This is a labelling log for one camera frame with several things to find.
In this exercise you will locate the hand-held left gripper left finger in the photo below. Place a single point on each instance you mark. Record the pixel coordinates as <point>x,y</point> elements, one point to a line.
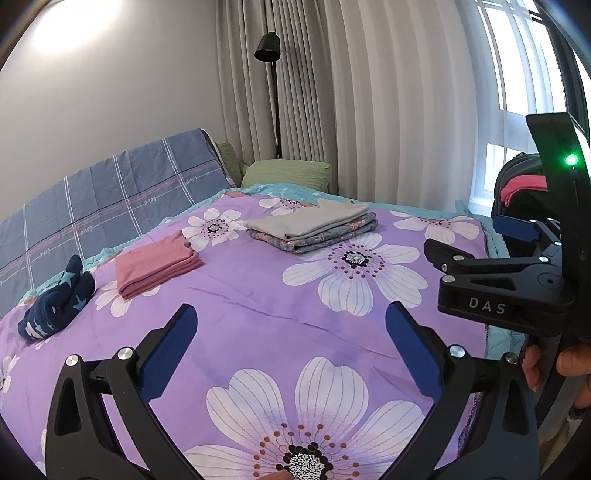
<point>168,346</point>

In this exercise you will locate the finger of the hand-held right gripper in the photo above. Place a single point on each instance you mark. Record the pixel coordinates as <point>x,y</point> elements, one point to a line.
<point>512,227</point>
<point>461,264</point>

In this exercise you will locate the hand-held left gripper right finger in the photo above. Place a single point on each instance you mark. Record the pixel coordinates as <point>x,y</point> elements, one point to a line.
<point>411,346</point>

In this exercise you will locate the grey long-sleeve shirt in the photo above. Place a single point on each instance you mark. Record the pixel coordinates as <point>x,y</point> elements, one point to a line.
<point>304,219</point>

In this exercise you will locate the person's right hand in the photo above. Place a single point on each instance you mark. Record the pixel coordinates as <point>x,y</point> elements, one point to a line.
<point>577,362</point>

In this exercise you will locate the red cloth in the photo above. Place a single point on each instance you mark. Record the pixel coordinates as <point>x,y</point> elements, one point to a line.
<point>526,184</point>

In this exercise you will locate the black backpack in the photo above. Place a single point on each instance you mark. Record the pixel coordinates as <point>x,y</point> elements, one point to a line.
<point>521,166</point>

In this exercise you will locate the pink folded garment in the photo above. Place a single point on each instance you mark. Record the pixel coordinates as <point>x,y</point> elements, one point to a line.
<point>152,265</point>

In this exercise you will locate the purple floral duvet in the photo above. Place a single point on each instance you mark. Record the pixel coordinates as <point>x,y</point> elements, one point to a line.
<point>277,304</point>

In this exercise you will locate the navy star-print garment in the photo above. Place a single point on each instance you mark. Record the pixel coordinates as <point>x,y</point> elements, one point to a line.
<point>55,304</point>

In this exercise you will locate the floral patterned folded garment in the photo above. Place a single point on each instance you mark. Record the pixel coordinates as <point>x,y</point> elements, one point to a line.
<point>323,242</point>

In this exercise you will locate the white framed window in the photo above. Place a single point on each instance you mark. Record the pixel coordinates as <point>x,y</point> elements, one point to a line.
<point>521,60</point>

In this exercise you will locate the blue plaid pillow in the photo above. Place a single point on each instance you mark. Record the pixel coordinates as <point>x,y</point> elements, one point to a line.
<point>115,184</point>

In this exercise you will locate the beige curtain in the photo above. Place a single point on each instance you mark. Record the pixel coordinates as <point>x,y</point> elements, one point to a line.
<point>369,92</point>

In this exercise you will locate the green cushion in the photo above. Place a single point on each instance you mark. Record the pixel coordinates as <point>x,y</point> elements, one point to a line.
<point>228,159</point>

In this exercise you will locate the green pillow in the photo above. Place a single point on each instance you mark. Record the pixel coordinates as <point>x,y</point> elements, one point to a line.
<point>286,173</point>

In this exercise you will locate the black floor lamp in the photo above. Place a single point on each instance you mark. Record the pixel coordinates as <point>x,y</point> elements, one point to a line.
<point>267,46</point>

